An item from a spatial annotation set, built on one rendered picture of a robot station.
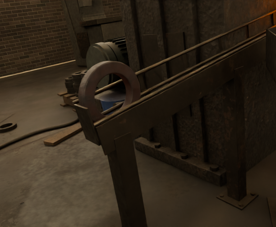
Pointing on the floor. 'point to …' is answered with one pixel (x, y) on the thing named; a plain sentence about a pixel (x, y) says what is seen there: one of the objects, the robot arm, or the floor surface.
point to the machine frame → (140, 17)
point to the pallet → (72, 88)
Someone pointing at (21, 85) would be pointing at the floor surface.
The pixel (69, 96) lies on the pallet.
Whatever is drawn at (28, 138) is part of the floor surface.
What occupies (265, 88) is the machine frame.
